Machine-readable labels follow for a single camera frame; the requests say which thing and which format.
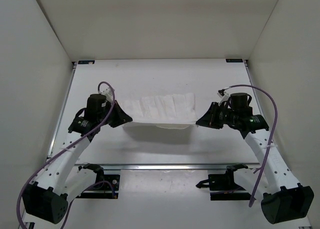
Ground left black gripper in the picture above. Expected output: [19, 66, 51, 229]
[100, 97, 133, 125]

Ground front aluminium table rail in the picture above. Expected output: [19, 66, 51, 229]
[74, 163, 261, 172]

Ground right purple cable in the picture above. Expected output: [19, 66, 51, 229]
[217, 84, 279, 208]

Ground aluminium table rail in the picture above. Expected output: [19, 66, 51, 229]
[244, 59, 279, 148]
[74, 163, 261, 172]
[45, 61, 78, 161]

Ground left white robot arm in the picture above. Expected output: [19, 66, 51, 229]
[22, 92, 133, 224]

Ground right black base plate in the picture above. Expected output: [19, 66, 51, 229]
[195, 163, 251, 201]

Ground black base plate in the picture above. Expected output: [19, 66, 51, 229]
[76, 163, 121, 200]
[195, 163, 251, 201]

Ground right blue corner label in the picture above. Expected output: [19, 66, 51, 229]
[225, 58, 243, 63]

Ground purple cable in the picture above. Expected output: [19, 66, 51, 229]
[217, 84, 279, 208]
[16, 81, 116, 229]

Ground right aluminium table rail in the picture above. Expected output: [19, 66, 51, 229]
[244, 59, 279, 148]

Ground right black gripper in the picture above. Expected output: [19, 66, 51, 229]
[197, 102, 238, 130]

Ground left aluminium table rail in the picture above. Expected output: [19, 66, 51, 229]
[45, 61, 78, 161]

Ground blue corner label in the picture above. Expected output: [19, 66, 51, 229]
[77, 60, 95, 65]
[225, 58, 243, 63]

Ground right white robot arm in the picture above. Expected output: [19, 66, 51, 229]
[196, 92, 314, 224]

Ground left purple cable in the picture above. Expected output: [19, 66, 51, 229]
[16, 81, 116, 229]

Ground white pleated skirt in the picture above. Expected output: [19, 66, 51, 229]
[119, 93, 198, 130]

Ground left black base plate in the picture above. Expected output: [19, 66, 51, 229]
[76, 163, 121, 200]

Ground left blue corner label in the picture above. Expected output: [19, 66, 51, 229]
[77, 60, 95, 65]

